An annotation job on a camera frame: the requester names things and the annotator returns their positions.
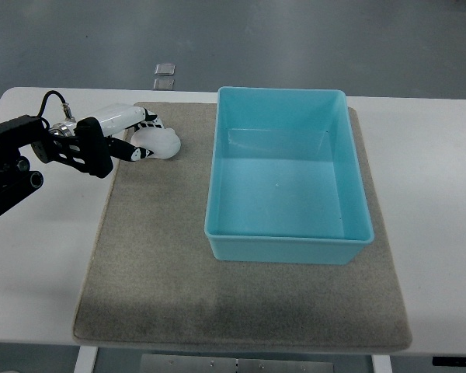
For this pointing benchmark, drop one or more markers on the grey metal table base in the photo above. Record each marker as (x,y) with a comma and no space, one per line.
(174,363)

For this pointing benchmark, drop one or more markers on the lower floor metal plate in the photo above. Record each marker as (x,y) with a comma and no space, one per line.
(162,84)

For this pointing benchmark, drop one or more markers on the white left table leg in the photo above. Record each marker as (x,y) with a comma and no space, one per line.
(86,359)

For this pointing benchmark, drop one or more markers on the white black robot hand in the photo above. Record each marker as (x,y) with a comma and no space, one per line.
(118,117)

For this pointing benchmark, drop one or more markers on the blue plastic box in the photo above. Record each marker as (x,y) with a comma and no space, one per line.
(285,183)

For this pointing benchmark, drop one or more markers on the white plush toy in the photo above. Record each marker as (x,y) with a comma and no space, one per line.
(156,143)

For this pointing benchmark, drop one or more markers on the white table leg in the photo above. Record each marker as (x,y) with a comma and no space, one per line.
(86,359)
(381,364)

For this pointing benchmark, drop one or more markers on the black table control panel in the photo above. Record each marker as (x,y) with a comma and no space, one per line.
(459,362)

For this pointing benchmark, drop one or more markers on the upper floor metal plate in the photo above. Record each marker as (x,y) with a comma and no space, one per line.
(165,69)

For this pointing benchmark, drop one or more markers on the grey felt mat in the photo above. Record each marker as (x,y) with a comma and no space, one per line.
(153,280)

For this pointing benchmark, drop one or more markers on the white right table leg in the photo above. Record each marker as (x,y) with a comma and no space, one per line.
(381,364)

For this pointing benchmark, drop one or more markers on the floor metal plate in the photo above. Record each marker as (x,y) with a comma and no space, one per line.
(165,69)
(162,84)

